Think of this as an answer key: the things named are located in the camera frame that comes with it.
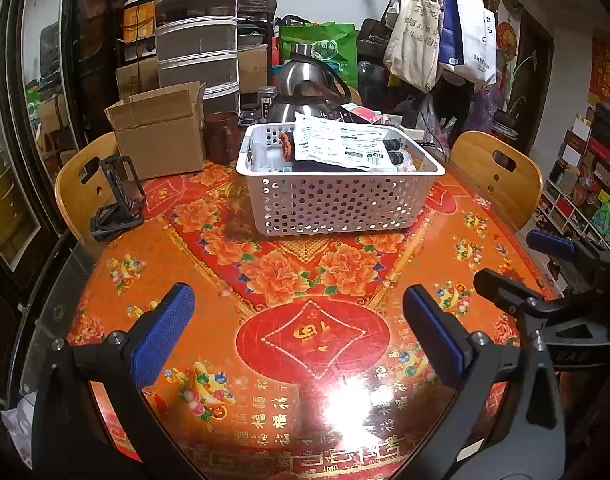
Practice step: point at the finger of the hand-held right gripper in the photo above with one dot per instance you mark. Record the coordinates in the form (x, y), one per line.
(500, 287)
(550, 245)

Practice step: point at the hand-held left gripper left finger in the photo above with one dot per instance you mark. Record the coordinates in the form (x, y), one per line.
(162, 335)

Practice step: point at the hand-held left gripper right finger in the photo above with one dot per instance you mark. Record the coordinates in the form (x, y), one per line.
(432, 332)

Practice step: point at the white perforated plastic basket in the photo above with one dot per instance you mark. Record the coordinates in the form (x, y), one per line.
(335, 200)

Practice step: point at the clear plastic bag dark contents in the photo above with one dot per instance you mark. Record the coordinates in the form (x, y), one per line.
(335, 142)

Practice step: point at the shelf of boxes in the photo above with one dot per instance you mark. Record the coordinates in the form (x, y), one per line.
(585, 185)

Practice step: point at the wooden chair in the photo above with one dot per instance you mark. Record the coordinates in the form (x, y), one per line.
(80, 195)
(500, 185)

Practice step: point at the red floral tablecloth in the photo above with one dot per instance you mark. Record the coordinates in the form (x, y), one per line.
(285, 270)

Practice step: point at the black folding phone stand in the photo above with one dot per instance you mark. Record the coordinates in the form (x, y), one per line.
(117, 195)

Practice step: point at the white plastic bag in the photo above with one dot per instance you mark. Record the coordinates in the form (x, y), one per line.
(17, 425)

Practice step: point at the open cardboard box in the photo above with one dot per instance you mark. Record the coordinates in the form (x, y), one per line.
(160, 140)

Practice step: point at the brown mug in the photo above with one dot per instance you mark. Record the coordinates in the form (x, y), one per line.
(222, 135)

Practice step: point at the pink packet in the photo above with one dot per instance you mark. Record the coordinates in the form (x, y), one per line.
(362, 111)

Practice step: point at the white shopping bag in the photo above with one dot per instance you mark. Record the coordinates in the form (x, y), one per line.
(472, 30)

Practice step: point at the blue shopping bag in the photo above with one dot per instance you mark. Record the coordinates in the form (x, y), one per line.
(450, 35)

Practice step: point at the large water jug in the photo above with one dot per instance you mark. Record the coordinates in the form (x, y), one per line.
(370, 80)

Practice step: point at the beige canvas tote bag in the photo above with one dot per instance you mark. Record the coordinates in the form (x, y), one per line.
(415, 35)

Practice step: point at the dark glass cabinet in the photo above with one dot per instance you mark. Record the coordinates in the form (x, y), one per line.
(30, 110)

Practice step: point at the closed cardboard box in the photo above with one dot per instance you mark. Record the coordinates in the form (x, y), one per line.
(252, 67)
(135, 75)

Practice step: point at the black bag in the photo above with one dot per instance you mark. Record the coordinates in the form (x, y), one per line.
(372, 37)

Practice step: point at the stainless steel kettle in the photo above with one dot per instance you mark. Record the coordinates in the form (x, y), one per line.
(305, 90)

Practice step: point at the green shopping bag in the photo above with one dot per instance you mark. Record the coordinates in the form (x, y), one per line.
(330, 50)

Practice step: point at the grey tiered storage tower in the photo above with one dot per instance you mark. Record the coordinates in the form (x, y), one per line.
(197, 35)

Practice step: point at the yellow box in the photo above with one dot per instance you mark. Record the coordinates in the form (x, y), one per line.
(137, 17)

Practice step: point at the red wall poster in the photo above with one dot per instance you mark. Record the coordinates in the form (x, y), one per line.
(607, 70)

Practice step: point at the red gold wall ornament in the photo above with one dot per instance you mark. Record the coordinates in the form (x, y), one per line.
(508, 40)

